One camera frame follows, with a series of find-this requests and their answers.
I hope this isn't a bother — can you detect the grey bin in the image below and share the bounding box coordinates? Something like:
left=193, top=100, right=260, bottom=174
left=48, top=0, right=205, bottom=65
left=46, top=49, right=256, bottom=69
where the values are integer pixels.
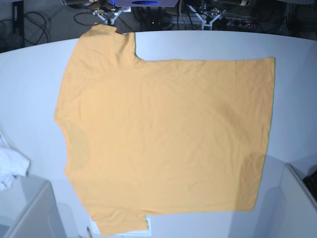
left=0, top=176, right=67, bottom=238
left=253, top=164, right=317, bottom=238

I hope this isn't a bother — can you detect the orange T-shirt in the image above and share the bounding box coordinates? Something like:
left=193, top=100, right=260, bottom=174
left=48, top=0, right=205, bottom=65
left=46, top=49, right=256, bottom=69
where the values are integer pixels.
left=54, top=25, right=275, bottom=236

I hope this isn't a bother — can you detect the power strip with cables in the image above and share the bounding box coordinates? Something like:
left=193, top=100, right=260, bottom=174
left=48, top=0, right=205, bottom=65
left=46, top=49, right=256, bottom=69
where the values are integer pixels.
left=170, top=14, right=258, bottom=28

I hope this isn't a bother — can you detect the grey bin left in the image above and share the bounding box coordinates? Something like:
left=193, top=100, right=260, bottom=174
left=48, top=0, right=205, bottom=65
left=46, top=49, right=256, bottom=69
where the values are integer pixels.
left=0, top=176, right=67, bottom=238

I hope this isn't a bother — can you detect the black keyboard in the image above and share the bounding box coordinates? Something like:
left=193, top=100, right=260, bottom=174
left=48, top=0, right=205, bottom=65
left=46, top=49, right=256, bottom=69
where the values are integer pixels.
left=303, top=171, right=317, bottom=199

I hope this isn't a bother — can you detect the white crumpled cloth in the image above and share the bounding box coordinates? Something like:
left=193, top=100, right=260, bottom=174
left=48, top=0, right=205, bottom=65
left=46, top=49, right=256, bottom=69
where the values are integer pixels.
left=0, top=131, right=31, bottom=191

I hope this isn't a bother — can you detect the grey bin right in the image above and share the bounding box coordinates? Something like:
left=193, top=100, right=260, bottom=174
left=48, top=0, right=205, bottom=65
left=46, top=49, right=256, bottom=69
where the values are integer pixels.
left=253, top=164, right=317, bottom=238

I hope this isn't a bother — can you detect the pencil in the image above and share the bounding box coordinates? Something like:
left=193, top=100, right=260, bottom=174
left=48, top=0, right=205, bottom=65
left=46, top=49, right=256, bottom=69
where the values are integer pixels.
left=87, top=227, right=92, bottom=238

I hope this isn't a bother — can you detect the purple box with blue oval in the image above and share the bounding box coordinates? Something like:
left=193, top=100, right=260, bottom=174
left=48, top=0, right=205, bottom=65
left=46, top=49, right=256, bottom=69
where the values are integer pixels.
left=112, top=0, right=179, bottom=7

